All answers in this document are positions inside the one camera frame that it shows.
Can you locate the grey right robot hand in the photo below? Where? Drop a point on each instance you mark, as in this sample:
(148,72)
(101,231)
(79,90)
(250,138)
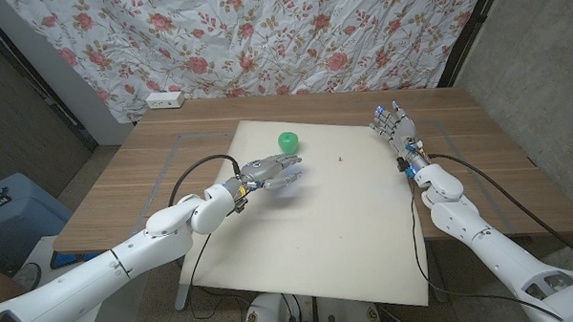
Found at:
(400,128)

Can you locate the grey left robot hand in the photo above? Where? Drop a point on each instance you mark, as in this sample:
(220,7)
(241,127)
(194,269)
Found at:
(263,170)

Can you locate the cream foam mat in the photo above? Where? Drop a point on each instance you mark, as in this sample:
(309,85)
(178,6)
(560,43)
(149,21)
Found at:
(308,227)

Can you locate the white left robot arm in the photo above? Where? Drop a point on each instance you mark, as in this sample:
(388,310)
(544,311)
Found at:
(127,257)

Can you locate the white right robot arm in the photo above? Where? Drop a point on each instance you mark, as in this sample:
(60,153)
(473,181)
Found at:
(460,217)

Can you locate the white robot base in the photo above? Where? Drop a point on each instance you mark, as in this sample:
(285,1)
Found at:
(268,314)

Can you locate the black backdrop stand pole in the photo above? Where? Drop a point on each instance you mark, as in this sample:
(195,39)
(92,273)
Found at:
(35,79)
(468,35)

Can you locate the white power strip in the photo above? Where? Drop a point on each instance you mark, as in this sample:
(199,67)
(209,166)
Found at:
(165,100)

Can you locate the floral rose backdrop cloth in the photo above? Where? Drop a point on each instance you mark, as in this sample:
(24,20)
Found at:
(263,42)

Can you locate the grey table leg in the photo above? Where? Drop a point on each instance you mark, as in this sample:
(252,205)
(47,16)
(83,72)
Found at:
(181,298)

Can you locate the blue storage container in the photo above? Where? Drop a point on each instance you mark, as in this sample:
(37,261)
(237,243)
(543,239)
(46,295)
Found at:
(21,218)

